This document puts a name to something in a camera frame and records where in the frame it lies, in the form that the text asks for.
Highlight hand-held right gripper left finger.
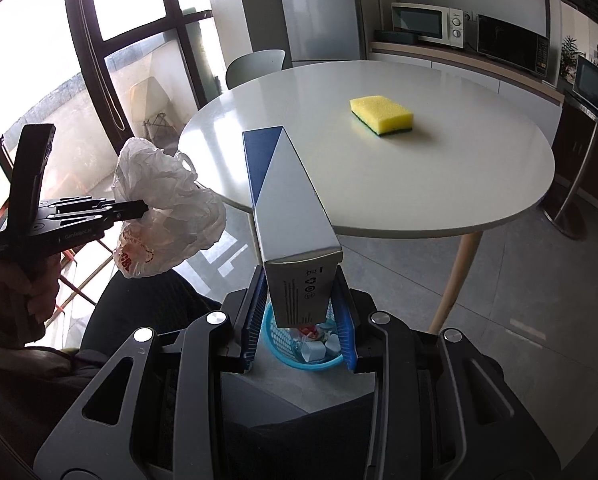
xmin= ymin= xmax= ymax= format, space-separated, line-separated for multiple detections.
xmin=33 ymin=265 xmax=269 ymax=480

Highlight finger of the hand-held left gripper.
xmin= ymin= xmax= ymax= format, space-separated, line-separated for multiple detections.
xmin=42 ymin=196 xmax=149 ymax=214
xmin=46 ymin=208 xmax=149 ymax=229

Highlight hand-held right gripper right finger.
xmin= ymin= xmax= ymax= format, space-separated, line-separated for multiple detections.
xmin=329 ymin=265 xmax=562 ymax=480

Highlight blue plastic mesh basket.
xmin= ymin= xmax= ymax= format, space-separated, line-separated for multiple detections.
xmin=259 ymin=300 xmax=347 ymax=372

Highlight white plastic bag red print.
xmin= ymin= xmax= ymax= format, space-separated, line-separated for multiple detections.
xmin=110 ymin=137 xmax=229 ymax=279

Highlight blue and white cardboard box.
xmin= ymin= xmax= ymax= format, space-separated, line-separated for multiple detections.
xmin=241 ymin=125 xmax=344 ymax=327

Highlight person's left forearm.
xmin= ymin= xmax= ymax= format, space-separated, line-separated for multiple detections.
xmin=0 ymin=332 xmax=105 ymax=411

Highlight person's left hand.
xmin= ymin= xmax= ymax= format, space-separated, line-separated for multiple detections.
xmin=0 ymin=250 xmax=63 ymax=348

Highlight red metal rack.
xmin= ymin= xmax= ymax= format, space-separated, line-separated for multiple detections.
xmin=54 ymin=247 xmax=102 ymax=311

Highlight person's dark pants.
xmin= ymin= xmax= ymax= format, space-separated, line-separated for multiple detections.
xmin=79 ymin=272 xmax=380 ymax=480

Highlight wooden table leg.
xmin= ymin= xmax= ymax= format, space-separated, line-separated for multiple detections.
xmin=427 ymin=232 xmax=482 ymax=336

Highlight grey plastic chair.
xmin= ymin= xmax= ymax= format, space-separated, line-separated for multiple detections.
xmin=225 ymin=49 xmax=286 ymax=92

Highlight yellow and green sponge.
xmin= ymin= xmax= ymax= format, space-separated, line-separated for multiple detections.
xmin=349 ymin=95 xmax=414 ymax=137

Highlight silver refrigerator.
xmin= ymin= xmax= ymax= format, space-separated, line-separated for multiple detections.
xmin=274 ymin=0 xmax=362 ymax=67

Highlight dark wooden cabinet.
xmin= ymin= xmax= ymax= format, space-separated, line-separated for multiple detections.
xmin=551 ymin=92 xmax=598 ymax=211

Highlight white microwave oven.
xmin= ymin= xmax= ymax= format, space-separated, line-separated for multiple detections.
xmin=391 ymin=2 xmax=466 ymax=50

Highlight black microwave oven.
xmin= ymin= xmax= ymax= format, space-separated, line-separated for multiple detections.
xmin=476 ymin=14 xmax=550 ymax=78

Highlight black monitor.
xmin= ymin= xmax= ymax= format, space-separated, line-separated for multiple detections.
xmin=571 ymin=55 xmax=598 ymax=126

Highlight green potted plant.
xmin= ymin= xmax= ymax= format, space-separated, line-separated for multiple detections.
xmin=559 ymin=35 xmax=584 ymax=81

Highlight black window frame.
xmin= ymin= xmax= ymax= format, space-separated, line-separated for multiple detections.
xmin=0 ymin=0 xmax=220 ymax=201

